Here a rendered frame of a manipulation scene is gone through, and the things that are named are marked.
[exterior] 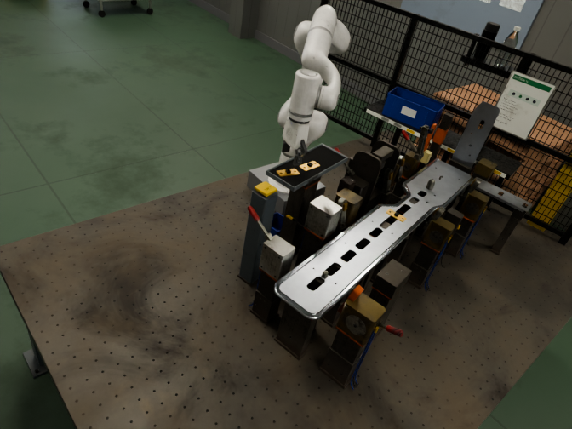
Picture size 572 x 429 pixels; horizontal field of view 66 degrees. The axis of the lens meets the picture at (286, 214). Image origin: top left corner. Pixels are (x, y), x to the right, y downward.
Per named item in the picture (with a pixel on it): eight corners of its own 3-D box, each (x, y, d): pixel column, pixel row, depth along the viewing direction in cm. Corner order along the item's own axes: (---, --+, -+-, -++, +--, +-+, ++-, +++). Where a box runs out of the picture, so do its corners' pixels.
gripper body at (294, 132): (283, 109, 155) (278, 137, 162) (297, 122, 149) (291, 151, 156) (302, 108, 159) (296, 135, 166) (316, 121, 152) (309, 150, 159)
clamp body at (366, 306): (350, 396, 151) (382, 329, 129) (317, 370, 157) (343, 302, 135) (363, 380, 157) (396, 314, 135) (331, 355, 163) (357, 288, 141)
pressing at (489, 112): (471, 168, 233) (500, 108, 213) (450, 158, 238) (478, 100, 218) (471, 168, 234) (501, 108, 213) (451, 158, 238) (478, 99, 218)
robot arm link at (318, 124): (283, 144, 222) (293, 100, 208) (319, 152, 222) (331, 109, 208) (279, 155, 213) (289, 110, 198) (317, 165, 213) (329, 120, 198)
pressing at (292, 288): (321, 328, 135) (322, 326, 134) (265, 287, 144) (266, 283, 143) (475, 178, 228) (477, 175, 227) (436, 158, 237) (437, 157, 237)
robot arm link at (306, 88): (317, 108, 156) (291, 102, 156) (325, 71, 148) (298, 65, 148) (313, 117, 149) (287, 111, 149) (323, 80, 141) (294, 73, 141)
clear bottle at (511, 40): (504, 68, 237) (523, 29, 225) (492, 64, 239) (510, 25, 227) (507, 66, 241) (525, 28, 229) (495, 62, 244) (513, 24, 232)
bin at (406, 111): (429, 133, 252) (437, 112, 244) (380, 113, 262) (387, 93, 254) (437, 124, 264) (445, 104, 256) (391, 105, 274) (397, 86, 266)
